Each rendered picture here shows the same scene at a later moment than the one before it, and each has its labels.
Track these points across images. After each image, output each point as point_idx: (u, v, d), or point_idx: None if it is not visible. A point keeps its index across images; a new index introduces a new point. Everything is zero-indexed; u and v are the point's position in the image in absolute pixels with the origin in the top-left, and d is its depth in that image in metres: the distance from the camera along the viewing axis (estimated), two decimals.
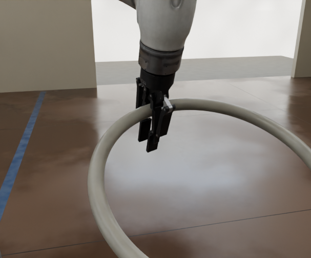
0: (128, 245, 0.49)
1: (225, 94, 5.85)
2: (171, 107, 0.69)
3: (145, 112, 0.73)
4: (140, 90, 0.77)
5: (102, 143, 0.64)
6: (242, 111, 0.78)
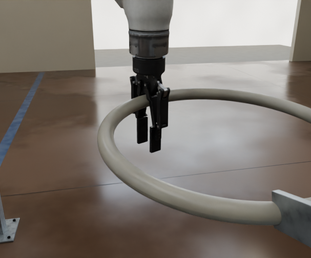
0: (142, 172, 0.46)
1: (223, 74, 5.88)
2: (166, 88, 0.71)
3: None
4: (134, 88, 0.80)
5: (110, 114, 0.65)
6: (243, 93, 0.80)
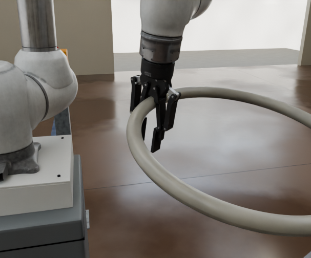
0: (211, 197, 0.48)
1: (236, 79, 6.20)
2: (178, 93, 0.72)
3: None
4: (136, 89, 0.78)
5: (133, 126, 0.63)
6: (233, 91, 0.86)
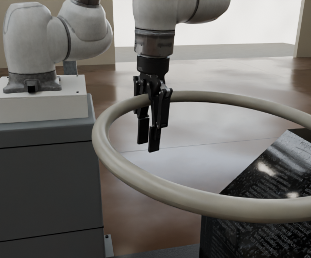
0: (217, 195, 0.41)
1: (233, 68, 6.43)
2: (169, 89, 0.72)
3: (116, 111, 0.67)
4: (137, 87, 0.80)
5: (101, 137, 0.54)
6: (193, 92, 0.81)
